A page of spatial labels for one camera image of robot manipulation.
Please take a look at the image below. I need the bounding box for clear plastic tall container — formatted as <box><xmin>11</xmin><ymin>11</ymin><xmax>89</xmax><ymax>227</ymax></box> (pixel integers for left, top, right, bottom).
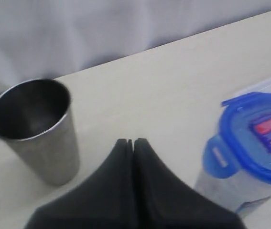
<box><xmin>195</xmin><ymin>78</ymin><xmax>271</xmax><ymax>217</ymax></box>

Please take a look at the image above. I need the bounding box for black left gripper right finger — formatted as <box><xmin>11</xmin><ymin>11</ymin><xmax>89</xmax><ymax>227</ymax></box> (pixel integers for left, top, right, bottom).
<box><xmin>132</xmin><ymin>138</ymin><xmax>245</xmax><ymax>229</ymax></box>

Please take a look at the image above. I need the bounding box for stainless steel tumbler cup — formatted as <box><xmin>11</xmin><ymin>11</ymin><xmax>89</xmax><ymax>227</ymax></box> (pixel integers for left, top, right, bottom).
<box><xmin>0</xmin><ymin>79</ymin><xmax>80</xmax><ymax>186</ymax></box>

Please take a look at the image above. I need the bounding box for blue plastic container lid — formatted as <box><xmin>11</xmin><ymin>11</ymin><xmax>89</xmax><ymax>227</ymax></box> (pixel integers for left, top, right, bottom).
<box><xmin>202</xmin><ymin>92</ymin><xmax>271</xmax><ymax>185</ymax></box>

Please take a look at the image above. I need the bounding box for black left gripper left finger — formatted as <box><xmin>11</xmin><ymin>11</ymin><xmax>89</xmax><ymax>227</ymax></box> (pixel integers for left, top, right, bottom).
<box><xmin>25</xmin><ymin>139</ymin><xmax>138</xmax><ymax>229</ymax></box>

